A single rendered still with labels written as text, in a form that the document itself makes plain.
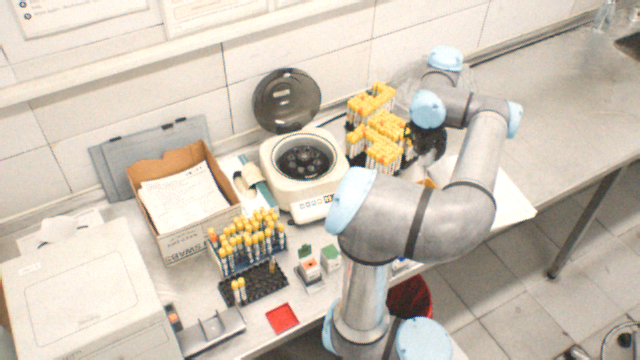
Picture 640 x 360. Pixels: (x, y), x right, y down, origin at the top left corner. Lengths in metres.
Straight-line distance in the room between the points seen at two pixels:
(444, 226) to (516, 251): 2.02
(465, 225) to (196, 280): 0.91
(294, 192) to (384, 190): 0.77
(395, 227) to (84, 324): 0.68
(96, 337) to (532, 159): 1.42
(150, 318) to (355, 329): 0.41
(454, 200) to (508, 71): 1.51
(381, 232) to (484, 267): 1.92
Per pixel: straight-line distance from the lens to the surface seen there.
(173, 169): 1.71
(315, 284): 1.49
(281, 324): 1.45
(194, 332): 1.43
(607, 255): 2.99
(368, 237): 0.83
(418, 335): 1.16
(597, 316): 2.77
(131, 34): 1.49
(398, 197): 0.81
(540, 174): 1.91
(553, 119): 2.14
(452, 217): 0.81
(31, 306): 1.26
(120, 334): 1.20
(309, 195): 1.60
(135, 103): 1.61
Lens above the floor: 2.17
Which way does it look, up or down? 48 degrees down
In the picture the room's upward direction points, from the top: 2 degrees clockwise
